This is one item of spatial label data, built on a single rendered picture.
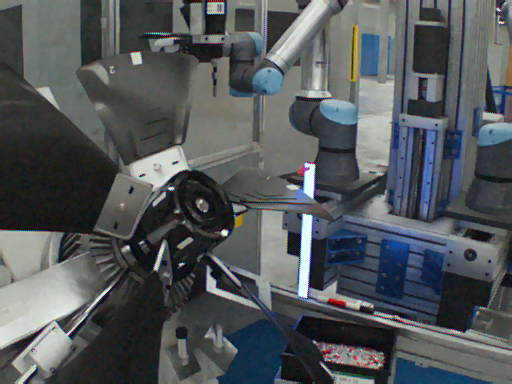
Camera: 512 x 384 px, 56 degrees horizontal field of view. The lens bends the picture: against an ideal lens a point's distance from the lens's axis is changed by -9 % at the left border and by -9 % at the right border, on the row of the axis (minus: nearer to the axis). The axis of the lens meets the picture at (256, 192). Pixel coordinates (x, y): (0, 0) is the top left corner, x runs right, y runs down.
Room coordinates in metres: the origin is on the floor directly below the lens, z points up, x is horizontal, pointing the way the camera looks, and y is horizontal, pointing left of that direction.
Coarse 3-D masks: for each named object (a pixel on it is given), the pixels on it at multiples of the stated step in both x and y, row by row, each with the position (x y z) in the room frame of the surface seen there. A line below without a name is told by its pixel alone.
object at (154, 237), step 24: (168, 192) 0.68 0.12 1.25; (192, 192) 0.71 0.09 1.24; (216, 192) 0.75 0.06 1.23; (144, 216) 0.70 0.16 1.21; (168, 216) 0.67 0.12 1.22; (192, 216) 0.68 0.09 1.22; (216, 216) 0.71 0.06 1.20; (120, 240) 0.71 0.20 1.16; (144, 240) 0.71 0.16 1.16; (168, 240) 0.67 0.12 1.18; (216, 240) 0.68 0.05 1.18; (144, 264) 0.69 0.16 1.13; (192, 264) 0.75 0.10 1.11
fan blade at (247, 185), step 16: (240, 176) 1.00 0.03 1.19; (256, 176) 1.02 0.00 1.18; (272, 176) 1.04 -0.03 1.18; (240, 192) 0.90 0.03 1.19; (256, 192) 0.90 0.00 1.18; (272, 192) 0.93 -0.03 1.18; (288, 192) 0.97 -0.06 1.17; (256, 208) 0.82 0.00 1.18; (272, 208) 0.84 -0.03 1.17; (288, 208) 0.87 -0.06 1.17; (304, 208) 0.91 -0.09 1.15; (320, 208) 0.96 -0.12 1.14
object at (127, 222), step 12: (120, 180) 0.68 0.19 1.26; (132, 180) 0.69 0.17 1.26; (120, 192) 0.69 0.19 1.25; (132, 192) 0.69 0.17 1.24; (144, 192) 0.70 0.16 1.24; (108, 204) 0.68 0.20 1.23; (132, 204) 0.70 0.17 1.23; (144, 204) 0.70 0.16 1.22; (108, 216) 0.68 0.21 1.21; (120, 216) 0.69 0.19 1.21; (132, 216) 0.70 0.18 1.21; (96, 228) 0.67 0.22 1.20; (108, 228) 0.68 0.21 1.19; (120, 228) 0.69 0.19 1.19; (132, 228) 0.70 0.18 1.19
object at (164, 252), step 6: (162, 246) 0.64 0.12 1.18; (168, 246) 0.66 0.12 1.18; (162, 252) 0.64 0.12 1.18; (168, 252) 0.67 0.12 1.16; (162, 258) 0.64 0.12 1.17; (168, 258) 0.67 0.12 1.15; (156, 264) 0.62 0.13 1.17; (168, 264) 0.68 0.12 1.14; (156, 270) 0.61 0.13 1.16; (162, 270) 0.64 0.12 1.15; (168, 270) 0.68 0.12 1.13; (162, 276) 0.64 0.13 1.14; (168, 282) 0.68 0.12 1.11; (162, 288) 0.64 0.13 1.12
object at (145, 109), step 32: (96, 64) 0.92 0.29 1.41; (128, 64) 0.93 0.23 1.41; (160, 64) 0.95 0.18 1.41; (192, 64) 0.96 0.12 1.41; (96, 96) 0.88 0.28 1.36; (128, 96) 0.88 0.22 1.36; (160, 96) 0.88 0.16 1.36; (192, 96) 0.89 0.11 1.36; (128, 128) 0.84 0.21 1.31; (160, 128) 0.83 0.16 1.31; (128, 160) 0.80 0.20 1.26
